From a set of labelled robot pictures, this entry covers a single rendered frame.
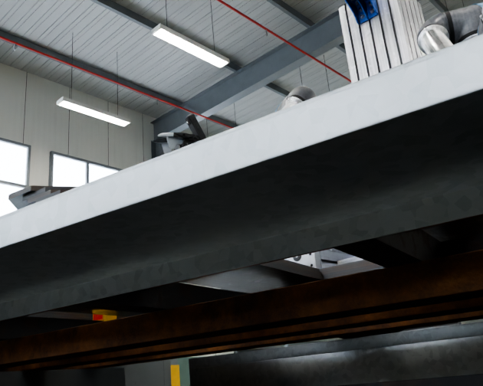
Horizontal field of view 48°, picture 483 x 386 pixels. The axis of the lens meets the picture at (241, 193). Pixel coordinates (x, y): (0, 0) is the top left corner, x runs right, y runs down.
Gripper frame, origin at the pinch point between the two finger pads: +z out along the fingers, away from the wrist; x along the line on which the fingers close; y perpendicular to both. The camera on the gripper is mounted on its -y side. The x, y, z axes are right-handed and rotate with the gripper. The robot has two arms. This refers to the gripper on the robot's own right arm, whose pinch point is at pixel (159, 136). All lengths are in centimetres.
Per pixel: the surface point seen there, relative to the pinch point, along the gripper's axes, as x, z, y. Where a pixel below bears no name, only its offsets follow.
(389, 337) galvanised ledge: -66, -43, 70
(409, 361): -70, -46, 76
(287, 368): -43, -26, 78
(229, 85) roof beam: 864, -357, -426
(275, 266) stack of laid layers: -79, -7, 53
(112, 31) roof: 787, -90, -471
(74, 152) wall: 995, -42, -287
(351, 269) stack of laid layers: -71, -31, 54
